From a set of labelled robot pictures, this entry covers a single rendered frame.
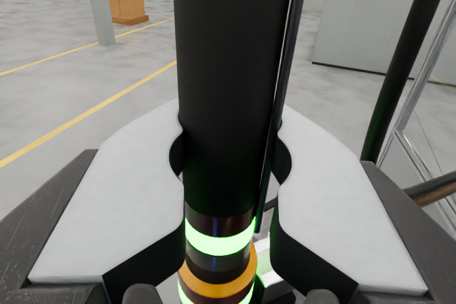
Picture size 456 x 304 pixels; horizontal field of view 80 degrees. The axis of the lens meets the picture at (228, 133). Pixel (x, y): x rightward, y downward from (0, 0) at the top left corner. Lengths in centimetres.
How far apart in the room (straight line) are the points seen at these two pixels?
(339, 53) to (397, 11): 105
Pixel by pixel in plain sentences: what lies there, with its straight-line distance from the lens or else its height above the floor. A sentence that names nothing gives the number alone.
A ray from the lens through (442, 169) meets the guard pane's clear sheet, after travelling 134.
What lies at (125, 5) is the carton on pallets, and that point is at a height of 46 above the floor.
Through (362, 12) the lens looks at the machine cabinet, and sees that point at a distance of 553.
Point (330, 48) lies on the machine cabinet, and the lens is 565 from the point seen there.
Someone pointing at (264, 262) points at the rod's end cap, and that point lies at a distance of 19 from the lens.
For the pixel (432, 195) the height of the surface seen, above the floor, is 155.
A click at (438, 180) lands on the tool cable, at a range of 30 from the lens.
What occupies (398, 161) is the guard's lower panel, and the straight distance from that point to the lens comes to 161.
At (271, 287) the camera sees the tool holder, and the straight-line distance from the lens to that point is 19.
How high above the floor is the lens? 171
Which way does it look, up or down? 33 degrees down
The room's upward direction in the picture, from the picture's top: 4 degrees clockwise
